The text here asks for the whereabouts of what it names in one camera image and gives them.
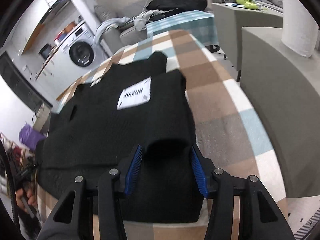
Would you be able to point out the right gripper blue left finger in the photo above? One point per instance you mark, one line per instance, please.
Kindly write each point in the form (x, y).
(115, 185)

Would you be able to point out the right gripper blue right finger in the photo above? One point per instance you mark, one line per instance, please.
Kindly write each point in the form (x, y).
(216, 184)

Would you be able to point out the black knit sweater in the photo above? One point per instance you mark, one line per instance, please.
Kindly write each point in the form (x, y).
(140, 103)

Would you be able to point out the white grey clothes pile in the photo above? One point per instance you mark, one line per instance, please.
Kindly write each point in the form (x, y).
(142, 19)

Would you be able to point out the left hand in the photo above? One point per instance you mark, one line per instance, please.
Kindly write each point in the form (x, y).
(28, 195)

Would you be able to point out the purple bag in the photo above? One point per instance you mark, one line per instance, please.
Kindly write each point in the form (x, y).
(30, 137)

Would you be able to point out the checkered brown blue tablecloth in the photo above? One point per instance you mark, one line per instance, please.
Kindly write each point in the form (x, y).
(228, 129)

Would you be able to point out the black rice cooker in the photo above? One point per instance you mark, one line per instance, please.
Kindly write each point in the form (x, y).
(45, 51)

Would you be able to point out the white washing machine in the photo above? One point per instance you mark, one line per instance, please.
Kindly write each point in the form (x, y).
(79, 50)

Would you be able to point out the yellow green toy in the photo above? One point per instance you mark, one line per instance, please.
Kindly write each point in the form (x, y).
(248, 4)

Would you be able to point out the black quilted jacket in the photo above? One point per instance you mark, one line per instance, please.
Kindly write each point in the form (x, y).
(183, 5)

